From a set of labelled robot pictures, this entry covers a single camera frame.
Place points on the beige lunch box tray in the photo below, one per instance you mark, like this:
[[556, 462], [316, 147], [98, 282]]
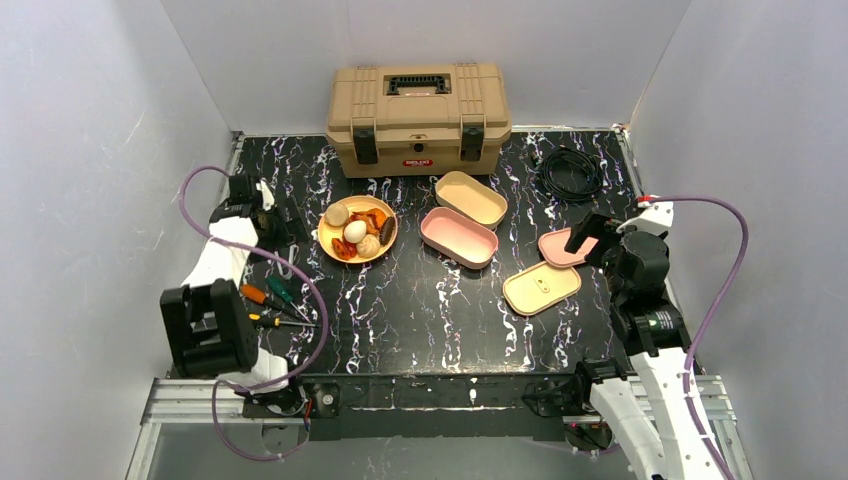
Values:
[[469, 197]]

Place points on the white steamed bao bun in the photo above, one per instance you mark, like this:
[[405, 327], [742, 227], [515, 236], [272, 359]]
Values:
[[369, 247]]

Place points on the aluminium base frame rail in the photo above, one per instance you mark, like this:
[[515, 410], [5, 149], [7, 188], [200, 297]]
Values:
[[372, 427]]

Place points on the pink lunch box tray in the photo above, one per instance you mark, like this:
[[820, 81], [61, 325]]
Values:
[[461, 239]]

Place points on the white boiled egg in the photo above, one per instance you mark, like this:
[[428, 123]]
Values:
[[355, 231]]

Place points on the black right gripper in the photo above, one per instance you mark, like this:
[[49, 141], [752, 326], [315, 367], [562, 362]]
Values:
[[597, 234]]

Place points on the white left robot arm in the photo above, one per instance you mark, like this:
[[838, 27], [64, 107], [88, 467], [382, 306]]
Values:
[[209, 331]]

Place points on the beige lunch box lid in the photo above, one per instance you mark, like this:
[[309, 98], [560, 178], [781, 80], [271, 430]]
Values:
[[540, 287]]

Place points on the red sausage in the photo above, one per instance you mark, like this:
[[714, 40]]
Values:
[[343, 249]]

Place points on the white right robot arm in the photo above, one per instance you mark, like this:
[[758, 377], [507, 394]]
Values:
[[653, 411]]

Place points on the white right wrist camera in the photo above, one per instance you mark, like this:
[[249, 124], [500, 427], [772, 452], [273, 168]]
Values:
[[656, 218]]

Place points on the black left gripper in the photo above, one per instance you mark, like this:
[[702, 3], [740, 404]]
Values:
[[277, 221]]

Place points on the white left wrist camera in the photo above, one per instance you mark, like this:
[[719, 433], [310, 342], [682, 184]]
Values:
[[268, 199]]

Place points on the pink lunch box lid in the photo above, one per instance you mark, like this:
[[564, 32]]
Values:
[[552, 247]]

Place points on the round beige bun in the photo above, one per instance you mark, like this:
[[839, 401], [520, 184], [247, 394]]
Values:
[[337, 215]]

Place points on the orange chicken wing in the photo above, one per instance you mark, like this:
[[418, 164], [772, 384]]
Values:
[[374, 218]]

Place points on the green handled screwdriver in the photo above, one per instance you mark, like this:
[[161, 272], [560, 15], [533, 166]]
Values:
[[278, 288]]

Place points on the white metal food tongs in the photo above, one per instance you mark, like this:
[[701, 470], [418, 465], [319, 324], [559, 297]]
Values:
[[291, 254]]

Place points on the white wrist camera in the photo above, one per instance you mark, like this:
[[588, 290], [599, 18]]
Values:
[[268, 199], [656, 218]]

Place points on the black yellow handled screwdriver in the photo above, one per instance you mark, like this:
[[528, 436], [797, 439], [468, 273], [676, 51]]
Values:
[[275, 322]]

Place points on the tan plastic toolbox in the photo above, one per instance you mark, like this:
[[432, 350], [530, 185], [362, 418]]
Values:
[[386, 121]]

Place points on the dark brown sea cucumber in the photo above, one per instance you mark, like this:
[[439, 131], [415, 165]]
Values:
[[387, 230]]

